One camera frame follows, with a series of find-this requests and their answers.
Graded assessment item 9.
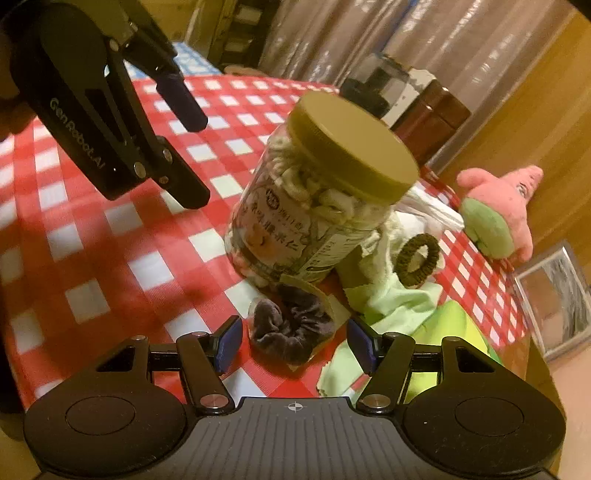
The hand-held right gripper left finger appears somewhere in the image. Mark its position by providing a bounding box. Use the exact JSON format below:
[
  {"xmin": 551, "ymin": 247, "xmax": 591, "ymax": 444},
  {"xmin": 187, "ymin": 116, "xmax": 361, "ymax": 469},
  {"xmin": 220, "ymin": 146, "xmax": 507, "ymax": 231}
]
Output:
[{"xmin": 95, "ymin": 316, "xmax": 243, "ymax": 414}]

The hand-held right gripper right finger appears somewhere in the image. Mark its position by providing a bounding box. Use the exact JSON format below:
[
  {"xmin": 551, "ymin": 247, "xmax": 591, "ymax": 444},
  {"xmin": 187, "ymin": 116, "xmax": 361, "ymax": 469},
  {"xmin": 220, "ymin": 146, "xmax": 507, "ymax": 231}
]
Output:
[{"xmin": 347, "ymin": 318, "xmax": 502, "ymax": 414}]

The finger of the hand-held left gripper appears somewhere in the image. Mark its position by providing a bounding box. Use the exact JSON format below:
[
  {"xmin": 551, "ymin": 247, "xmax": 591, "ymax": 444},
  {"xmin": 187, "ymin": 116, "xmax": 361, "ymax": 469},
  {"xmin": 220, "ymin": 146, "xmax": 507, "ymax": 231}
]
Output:
[
  {"xmin": 124, "ymin": 27, "xmax": 209, "ymax": 133},
  {"xmin": 137, "ymin": 135, "xmax": 212, "ymax": 209}
]

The light green cloth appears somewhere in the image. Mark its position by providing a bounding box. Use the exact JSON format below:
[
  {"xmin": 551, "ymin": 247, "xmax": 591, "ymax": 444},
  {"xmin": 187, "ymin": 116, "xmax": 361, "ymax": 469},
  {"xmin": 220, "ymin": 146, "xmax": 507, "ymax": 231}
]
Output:
[{"xmin": 316, "ymin": 277, "xmax": 444, "ymax": 398}]

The dark velvet scrunchie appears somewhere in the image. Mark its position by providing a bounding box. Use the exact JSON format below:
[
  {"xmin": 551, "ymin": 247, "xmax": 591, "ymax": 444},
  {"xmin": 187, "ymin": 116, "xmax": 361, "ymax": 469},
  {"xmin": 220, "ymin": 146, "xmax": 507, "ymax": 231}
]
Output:
[{"xmin": 249, "ymin": 284, "xmax": 336, "ymax": 365}]

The cream fluffy towel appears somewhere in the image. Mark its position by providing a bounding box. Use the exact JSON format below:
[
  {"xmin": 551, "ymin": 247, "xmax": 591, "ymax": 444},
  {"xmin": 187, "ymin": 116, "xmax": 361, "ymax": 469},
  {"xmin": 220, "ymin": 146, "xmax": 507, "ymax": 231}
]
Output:
[{"xmin": 337, "ymin": 217, "xmax": 446, "ymax": 315}]

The brown hair tie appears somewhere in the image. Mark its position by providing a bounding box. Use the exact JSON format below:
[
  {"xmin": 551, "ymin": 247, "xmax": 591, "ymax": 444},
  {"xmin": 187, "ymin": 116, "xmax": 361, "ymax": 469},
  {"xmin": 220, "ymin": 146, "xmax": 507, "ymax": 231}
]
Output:
[{"xmin": 396, "ymin": 233, "xmax": 441, "ymax": 288}]

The clear plastic bag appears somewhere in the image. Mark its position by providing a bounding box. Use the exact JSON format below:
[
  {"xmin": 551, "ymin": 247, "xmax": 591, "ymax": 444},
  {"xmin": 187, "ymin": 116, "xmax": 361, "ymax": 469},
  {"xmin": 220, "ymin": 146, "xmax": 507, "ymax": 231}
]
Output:
[{"xmin": 402, "ymin": 180, "xmax": 465, "ymax": 232}]

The blue checkered cloth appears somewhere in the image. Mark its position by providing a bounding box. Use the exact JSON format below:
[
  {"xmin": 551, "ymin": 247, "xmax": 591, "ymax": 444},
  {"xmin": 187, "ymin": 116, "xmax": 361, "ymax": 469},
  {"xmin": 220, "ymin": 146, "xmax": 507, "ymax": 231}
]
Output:
[{"xmin": 124, "ymin": 41, "xmax": 222, "ymax": 77}]

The beige basin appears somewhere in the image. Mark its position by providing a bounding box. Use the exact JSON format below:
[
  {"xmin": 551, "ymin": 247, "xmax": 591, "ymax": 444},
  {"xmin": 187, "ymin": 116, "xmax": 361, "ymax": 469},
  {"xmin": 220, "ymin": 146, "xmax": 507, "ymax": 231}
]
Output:
[{"xmin": 224, "ymin": 65, "xmax": 269, "ymax": 78}]

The red checkered tablecloth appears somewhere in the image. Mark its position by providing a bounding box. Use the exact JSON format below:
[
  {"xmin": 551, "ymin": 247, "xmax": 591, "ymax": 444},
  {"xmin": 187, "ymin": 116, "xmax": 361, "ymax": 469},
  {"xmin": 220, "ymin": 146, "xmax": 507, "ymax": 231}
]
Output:
[{"xmin": 0, "ymin": 76, "xmax": 529, "ymax": 402}]

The green tissue pack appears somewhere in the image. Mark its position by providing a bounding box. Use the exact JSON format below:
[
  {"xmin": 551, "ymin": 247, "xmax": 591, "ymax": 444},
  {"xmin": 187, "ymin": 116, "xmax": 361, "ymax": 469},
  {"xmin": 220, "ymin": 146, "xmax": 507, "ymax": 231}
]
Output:
[{"xmin": 406, "ymin": 300, "xmax": 504, "ymax": 398}]

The clear jar with gold lid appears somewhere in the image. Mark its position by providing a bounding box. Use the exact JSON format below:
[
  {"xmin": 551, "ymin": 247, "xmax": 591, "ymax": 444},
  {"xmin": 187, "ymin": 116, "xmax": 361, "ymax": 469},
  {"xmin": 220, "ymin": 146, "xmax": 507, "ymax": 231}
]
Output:
[{"xmin": 225, "ymin": 90, "xmax": 420, "ymax": 289}]

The dark glass jar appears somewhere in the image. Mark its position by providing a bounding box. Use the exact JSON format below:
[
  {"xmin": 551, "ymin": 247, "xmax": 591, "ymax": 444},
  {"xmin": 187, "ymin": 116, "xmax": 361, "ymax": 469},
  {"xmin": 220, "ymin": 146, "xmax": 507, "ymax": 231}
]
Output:
[{"xmin": 339, "ymin": 53, "xmax": 414, "ymax": 127}]

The grey patterned curtain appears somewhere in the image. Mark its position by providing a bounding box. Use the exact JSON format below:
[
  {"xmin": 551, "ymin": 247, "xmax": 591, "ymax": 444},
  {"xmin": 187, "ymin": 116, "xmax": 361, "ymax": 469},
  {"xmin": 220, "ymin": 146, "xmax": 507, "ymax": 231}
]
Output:
[{"xmin": 259, "ymin": 0, "xmax": 561, "ymax": 93}]

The pink starfish plush toy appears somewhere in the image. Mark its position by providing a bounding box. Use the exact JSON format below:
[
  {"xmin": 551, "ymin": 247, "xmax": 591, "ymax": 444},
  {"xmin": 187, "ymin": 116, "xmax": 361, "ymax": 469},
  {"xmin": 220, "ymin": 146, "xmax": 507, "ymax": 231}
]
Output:
[{"xmin": 457, "ymin": 165, "xmax": 544, "ymax": 260}]

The brown wooden canister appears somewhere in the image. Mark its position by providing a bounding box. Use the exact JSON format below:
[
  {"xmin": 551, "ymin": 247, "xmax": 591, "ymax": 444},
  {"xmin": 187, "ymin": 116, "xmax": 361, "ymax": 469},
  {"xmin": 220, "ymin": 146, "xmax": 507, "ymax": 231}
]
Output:
[{"xmin": 392, "ymin": 78, "xmax": 472, "ymax": 160}]

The white wooden board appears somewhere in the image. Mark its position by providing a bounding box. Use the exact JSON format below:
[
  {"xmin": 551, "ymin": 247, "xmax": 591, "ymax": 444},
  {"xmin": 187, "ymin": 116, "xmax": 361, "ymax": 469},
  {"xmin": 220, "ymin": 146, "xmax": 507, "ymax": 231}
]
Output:
[{"xmin": 411, "ymin": 69, "xmax": 437, "ymax": 100}]

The brown curtain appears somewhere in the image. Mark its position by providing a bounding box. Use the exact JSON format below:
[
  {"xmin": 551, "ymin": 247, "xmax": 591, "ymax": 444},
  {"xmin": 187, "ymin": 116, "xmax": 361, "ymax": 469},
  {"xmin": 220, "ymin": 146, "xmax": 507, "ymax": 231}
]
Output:
[{"xmin": 438, "ymin": 9, "xmax": 591, "ymax": 278}]

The clear picture frame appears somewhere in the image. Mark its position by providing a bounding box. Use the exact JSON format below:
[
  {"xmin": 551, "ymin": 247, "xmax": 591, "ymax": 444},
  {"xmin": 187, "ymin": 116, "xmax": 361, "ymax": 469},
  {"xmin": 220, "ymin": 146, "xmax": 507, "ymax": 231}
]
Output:
[{"xmin": 515, "ymin": 240, "xmax": 583, "ymax": 361}]

